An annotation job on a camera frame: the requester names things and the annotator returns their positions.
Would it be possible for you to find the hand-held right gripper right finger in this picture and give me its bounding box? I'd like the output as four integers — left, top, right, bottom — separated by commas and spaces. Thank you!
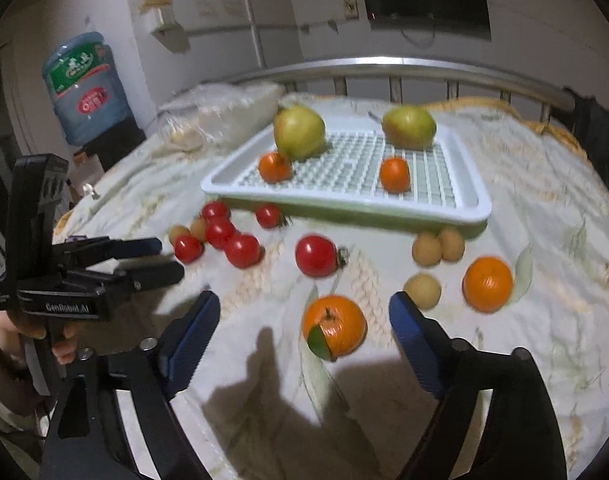
388, 291, 569, 480

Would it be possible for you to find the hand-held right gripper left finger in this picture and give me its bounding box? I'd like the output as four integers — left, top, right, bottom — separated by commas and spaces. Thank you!
38, 290, 221, 480

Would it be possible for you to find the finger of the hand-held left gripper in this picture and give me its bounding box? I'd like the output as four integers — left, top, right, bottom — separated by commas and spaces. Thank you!
67, 260, 185, 295
52, 236, 164, 267

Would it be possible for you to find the red cherry tomato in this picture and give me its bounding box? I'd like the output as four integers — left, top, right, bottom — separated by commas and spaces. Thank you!
295, 235, 350, 279
202, 201, 232, 222
174, 235, 205, 264
224, 233, 262, 269
255, 203, 291, 229
205, 219, 236, 250

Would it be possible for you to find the orange with green leaf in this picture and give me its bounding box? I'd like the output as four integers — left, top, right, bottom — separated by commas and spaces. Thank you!
302, 295, 368, 362

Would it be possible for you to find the large orange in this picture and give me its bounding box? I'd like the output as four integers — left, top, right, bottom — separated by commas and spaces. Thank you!
462, 256, 514, 314

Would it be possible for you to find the white slotted plastic tray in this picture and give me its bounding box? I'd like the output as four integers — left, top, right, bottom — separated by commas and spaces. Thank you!
200, 114, 492, 226

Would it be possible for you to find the person's left hand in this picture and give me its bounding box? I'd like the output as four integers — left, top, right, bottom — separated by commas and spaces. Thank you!
0, 310, 82, 413

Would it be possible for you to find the black water dispenser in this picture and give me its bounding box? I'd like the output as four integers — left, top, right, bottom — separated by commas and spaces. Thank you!
77, 117, 148, 173

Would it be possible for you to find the blue water jug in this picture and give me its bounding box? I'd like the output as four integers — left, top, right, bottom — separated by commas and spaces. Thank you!
42, 31, 128, 147

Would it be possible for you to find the small orange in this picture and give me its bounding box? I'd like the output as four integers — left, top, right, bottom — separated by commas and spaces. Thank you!
258, 152, 294, 184
379, 157, 411, 194

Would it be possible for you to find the clear plastic bag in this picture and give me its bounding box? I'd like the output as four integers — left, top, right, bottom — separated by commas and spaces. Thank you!
157, 81, 285, 153

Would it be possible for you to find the yellow-green pear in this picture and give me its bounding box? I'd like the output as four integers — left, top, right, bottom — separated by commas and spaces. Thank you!
273, 105, 326, 162
381, 105, 437, 151

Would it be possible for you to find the dark cloth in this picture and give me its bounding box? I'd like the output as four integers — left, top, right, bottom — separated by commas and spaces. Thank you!
561, 87, 609, 201

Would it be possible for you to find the white wall switch box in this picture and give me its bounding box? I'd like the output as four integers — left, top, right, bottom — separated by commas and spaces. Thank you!
142, 0, 178, 36

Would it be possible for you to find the white horizontal cable conduit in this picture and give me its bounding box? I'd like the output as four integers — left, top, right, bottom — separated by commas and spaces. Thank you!
154, 19, 345, 41

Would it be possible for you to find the white vertical wall pipe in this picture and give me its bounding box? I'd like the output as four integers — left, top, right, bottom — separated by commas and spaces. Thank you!
237, 0, 265, 68

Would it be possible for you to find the metal bed rail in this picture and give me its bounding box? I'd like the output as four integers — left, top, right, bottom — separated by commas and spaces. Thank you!
204, 56, 577, 126

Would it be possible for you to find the television cable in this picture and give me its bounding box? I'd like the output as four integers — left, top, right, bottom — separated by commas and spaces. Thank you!
401, 22, 437, 47

